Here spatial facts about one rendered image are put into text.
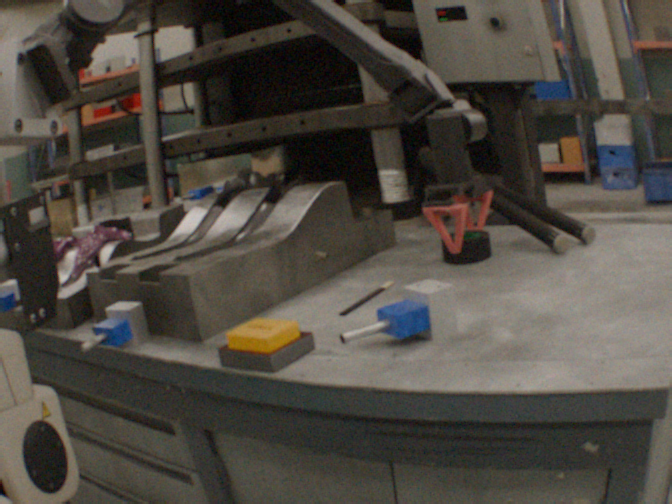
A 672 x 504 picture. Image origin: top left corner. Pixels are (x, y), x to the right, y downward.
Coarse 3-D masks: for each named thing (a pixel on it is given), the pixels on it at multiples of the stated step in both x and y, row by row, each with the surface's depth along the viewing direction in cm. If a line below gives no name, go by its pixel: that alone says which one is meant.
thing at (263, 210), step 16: (256, 176) 131; (272, 176) 129; (224, 192) 131; (240, 192) 129; (272, 192) 124; (224, 208) 125; (256, 208) 121; (272, 208) 119; (208, 224) 125; (256, 224) 118; (192, 240) 123; (240, 240) 116; (144, 256) 114; (192, 256) 104
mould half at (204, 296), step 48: (288, 192) 121; (336, 192) 121; (288, 240) 111; (336, 240) 121; (384, 240) 133; (96, 288) 108; (144, 288) 100; (192, 288) 95; (240, 288) 103; (288, 288) 111; (192, 336) 97
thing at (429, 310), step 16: (416, 288) 86; (432, 288) 85; (448, 288) 84; (400, 304) 86; (416, 304) 85; (432, 304) 84; (448, 304) 85; (384, 320) 84; (400, 320) 82; (416, 320) 83; (432, 320) 84; (448, 320) 85; (352, 336) 82; (400, 336) 83; (432, 336) 84
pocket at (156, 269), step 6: (156, 264) 104; (162, 264) 103; (168, 264) 102; (174, 264) 102; (180, 264) 101; (144, 270) 102; (150, 270) 103; (156, 270) 104; (162, 270) 103; (144, 276) 101; (150, 276) 103; (156, 276) 104; (144, 282) 100; (150, 282) 100; (156, 282) 104
